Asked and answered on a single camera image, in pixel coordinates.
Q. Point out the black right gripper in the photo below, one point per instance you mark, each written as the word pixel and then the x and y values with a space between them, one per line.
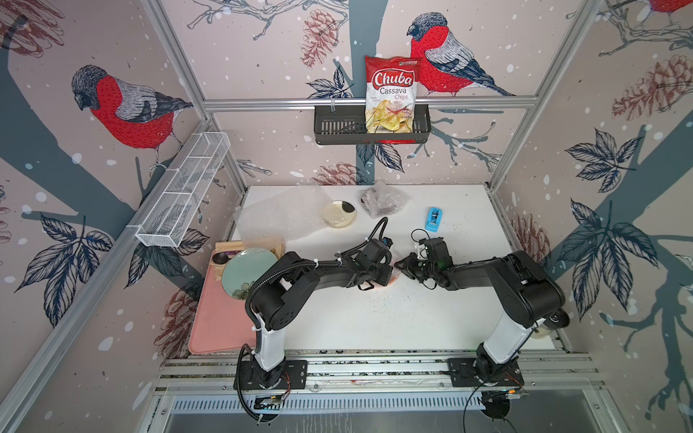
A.
pixel 408 266

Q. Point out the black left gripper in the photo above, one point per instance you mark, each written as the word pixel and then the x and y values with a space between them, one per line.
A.
pixel 387 271

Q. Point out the clear bubble wrap sheet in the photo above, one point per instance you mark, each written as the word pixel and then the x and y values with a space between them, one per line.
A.
pixel 396 256
pixel 382 190

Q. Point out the blue tape dispenser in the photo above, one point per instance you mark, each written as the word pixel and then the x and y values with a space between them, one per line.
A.
pixel 433 219

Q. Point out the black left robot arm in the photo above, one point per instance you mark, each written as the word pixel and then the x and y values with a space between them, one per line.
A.
pixel 279 295

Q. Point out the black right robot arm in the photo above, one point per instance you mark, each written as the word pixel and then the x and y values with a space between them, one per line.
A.
pixel 529 298

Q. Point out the cream plate with dark spot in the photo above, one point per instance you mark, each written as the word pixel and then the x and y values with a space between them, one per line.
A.
pixel 339 214

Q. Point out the mint green floral plate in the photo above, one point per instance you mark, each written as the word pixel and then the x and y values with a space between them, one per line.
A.
pixel 244 269

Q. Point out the pink plastic tray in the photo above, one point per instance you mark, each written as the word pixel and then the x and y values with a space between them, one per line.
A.
pixel 220 323

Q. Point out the Chuba cassava chips bag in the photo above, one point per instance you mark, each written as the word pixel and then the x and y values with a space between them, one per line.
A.
pixel 391 88

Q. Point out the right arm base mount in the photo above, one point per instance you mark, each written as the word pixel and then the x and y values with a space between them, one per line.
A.
pixel 468 373

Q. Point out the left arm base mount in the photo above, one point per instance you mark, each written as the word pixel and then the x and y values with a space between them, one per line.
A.
pixel 290 374

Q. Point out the black wire wall basket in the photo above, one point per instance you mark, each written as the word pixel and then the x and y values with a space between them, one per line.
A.
pixel 344 125

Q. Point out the white wire mesh shelf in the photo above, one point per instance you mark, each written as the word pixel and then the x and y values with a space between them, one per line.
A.
pixel 173 212

